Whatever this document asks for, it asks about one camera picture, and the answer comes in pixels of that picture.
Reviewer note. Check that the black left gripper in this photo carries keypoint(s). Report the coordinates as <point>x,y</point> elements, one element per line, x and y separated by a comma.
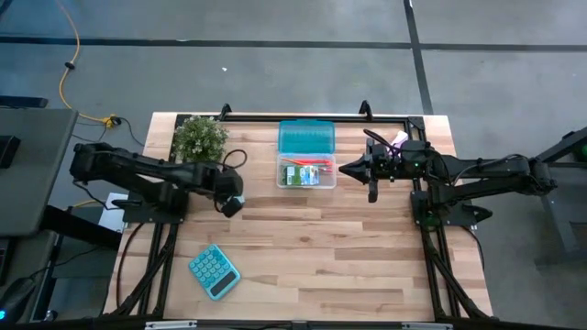
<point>227,183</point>

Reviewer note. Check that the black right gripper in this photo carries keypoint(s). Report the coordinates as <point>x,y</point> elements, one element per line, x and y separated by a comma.
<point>390,169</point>

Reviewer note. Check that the orange pencil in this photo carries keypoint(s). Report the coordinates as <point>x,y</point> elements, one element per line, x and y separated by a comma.
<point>326,169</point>

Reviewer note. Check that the red pen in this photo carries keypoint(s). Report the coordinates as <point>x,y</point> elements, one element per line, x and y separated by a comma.
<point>316,162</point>

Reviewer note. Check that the clear pencil box teal lid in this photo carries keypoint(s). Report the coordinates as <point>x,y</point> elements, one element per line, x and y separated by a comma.
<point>306,137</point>

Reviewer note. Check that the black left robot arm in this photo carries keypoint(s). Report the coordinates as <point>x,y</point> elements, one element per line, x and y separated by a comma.
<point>137,167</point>

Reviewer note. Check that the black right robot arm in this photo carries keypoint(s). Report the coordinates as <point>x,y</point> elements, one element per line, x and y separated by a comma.
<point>495,169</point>

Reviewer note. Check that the teal calculator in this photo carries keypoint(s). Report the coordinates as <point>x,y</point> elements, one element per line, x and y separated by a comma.
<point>213,270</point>

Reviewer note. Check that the potted green plant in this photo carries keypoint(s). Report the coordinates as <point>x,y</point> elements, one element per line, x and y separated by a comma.
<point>200,139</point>

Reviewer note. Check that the white box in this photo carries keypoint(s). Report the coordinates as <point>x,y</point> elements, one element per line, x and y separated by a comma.
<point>112,215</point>

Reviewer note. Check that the silver metal plate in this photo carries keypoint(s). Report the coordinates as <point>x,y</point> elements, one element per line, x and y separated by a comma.
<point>426,326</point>
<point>169,325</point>

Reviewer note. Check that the grey desk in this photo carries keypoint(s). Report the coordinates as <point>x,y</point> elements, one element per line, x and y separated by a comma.
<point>36,183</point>

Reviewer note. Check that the grey metal table stand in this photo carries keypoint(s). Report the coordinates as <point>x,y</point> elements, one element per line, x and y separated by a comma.
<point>561,224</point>

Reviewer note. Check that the black computer mouse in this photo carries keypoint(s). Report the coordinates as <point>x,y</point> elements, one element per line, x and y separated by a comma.
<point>16,298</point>

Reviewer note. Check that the black device on desk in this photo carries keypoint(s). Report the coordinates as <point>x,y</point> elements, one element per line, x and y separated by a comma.
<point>7,151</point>

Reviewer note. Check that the black flat bar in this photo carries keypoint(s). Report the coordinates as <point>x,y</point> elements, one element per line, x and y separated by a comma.
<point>23,102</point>

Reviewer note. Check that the black frame bracket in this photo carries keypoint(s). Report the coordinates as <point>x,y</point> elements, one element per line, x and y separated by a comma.
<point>224,111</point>
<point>365,110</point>

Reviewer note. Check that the black aluminium table frame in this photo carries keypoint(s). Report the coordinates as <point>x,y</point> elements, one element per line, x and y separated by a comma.
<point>321,118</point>

